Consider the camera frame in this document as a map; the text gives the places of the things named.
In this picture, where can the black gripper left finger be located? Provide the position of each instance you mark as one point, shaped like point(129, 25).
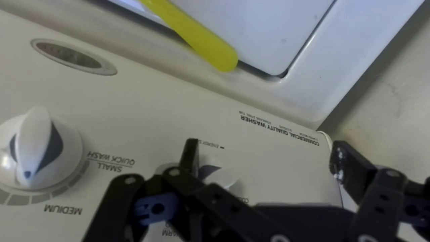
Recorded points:
point(202, 202)

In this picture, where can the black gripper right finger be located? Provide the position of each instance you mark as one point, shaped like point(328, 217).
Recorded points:
point(380, 202)

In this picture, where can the white temperature knob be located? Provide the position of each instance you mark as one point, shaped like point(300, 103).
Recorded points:
point(219, 175)

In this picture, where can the white Amana washing machine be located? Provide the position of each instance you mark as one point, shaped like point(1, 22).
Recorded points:
point(156, 112)

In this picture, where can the yellow-green plastic spatula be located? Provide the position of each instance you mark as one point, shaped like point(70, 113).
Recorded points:
point(196, 35)

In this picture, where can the white load size knob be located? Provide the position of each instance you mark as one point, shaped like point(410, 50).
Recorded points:
point(35, 148)

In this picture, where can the white washer lid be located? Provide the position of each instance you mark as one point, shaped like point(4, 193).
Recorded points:
point(269, 31)

